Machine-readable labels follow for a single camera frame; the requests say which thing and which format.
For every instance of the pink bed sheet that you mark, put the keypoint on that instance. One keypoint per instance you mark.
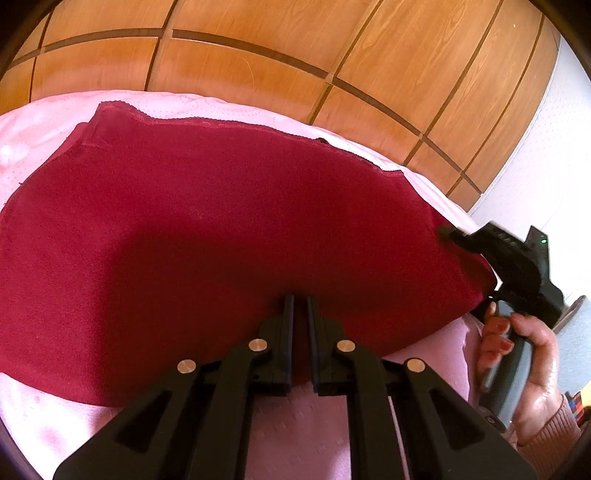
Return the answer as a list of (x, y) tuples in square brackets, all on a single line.
[(300, 438)]

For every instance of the dark red child's dress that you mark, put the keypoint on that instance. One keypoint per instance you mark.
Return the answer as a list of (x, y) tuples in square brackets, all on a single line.
[(207, 230)]

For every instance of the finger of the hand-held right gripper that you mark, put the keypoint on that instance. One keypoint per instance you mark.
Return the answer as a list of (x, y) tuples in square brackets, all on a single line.
[(461, 240)]

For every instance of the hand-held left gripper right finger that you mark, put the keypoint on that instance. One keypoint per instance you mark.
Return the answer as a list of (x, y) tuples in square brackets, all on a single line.
[(315, 334)]

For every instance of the wooden wardrobe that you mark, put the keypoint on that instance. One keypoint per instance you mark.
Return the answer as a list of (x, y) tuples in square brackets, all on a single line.
[(277, 37)]

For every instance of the multicoloured striped object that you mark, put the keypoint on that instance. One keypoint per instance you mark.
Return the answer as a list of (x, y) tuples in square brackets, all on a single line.
[(578, 404)]

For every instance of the person's right forearm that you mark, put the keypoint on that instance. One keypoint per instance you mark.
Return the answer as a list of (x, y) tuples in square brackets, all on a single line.
[(549, 445)]

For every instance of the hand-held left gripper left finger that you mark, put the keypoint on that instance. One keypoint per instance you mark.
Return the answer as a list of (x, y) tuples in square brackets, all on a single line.
[(286, 334)]

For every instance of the person's right hand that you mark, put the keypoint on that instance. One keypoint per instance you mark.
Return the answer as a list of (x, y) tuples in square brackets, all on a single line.
[(542, 374)]

